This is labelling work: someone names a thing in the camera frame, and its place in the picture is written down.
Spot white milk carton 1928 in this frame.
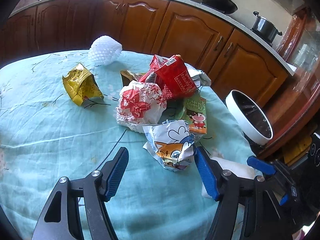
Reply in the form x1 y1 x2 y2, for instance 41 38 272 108
202 157 256 198

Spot wooden lower kitchen cabinets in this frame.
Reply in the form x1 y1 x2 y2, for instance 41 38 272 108
1 0 293 106

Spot wooden glass door frame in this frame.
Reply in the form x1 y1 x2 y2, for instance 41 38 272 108
258 7 319 159

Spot floral teal tablecloth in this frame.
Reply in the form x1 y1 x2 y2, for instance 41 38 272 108
0 49 263 240

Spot red snack bag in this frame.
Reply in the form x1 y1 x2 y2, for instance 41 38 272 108
139 55 197 100

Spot black stock pot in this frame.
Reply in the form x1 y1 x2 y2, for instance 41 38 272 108
251 11 283 46

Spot black wok pan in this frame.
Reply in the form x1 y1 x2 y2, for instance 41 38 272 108
202 0 238 15

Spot yellow snack wrapper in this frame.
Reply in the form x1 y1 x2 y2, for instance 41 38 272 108
62 63 104 106

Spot black trash bag liner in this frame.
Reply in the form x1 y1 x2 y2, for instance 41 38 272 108
231 91 273 153

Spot green milk drink carton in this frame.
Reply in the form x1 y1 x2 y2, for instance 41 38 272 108
174 92 207 141

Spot cartoon fox wrapper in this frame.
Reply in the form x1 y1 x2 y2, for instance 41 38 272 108
143 120 196 171

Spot white rim trash bin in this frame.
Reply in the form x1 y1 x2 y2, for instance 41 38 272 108
225 89 274 146

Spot grey wrapper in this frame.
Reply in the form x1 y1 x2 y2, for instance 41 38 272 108
185 63 212 88

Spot green snack wrapper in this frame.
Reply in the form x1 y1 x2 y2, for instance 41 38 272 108
120 70 144 86

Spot red white wrapper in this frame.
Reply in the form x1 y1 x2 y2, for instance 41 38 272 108
116 81 167 133

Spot white foam fruit net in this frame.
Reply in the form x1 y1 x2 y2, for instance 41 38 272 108
88 35 123 65

